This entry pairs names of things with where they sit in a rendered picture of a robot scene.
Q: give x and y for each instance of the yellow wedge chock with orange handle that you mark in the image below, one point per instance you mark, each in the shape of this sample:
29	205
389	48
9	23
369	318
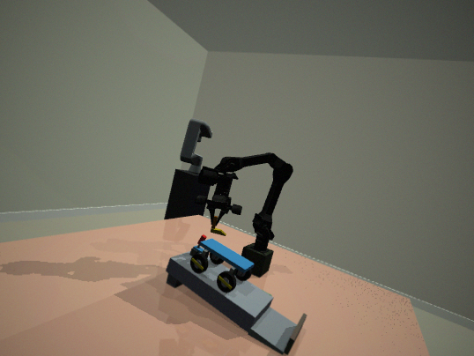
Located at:
215	230

